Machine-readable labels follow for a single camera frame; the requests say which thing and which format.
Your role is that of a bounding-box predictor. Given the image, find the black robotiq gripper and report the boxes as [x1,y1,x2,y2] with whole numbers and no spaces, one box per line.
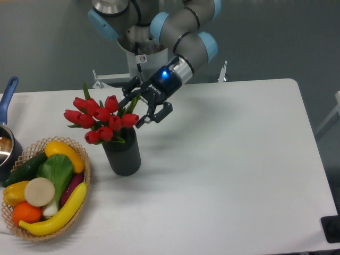
[118,66,182,129]

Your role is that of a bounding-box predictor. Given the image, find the red tulip bouquet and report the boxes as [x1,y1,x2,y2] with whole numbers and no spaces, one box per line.
[63,83,140,145]

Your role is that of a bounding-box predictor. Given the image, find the dark grey ribbed vase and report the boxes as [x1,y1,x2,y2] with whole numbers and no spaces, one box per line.
[103,128,141,176]

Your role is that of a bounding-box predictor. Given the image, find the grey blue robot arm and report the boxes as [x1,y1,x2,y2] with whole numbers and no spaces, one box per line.
[88,1,222,128]

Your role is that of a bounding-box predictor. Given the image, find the yellow squash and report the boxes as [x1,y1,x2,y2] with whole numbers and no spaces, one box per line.
[45,140,85,174]

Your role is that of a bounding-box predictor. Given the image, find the purple sweet potato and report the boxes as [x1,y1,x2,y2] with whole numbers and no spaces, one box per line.
[59,173,84,208]

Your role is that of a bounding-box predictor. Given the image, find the green bok choy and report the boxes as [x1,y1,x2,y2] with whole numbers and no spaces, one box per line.
[36,154,73,219]

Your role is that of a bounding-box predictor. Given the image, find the woven wicker basket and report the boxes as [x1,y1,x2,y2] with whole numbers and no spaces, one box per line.
[1,137,91,241]

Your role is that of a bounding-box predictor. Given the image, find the yellow banana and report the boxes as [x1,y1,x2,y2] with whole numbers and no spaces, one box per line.
[19,182,87,236]

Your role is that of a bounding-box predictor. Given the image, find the green cucumber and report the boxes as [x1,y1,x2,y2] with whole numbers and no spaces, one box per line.
[2,152,47,188]

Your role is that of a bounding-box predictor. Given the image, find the beige round disc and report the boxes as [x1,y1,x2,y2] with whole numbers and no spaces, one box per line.
[24,177,55,207]

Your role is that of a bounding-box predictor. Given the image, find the yellow bell pepper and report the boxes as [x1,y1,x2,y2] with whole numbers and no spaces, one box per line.
[3,181,29,207]

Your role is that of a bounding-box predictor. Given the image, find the orange fruit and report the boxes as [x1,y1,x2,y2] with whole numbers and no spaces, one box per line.
[12,202,42,227]

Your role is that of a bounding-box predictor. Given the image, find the black device at edge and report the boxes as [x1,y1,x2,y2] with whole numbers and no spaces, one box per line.
[320,216,339,243]

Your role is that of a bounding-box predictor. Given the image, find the blue handled saucepan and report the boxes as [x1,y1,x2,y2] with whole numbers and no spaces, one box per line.
[1,76,23,182]

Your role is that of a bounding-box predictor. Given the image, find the white frame at right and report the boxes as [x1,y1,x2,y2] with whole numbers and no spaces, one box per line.
[314,91,339,141]

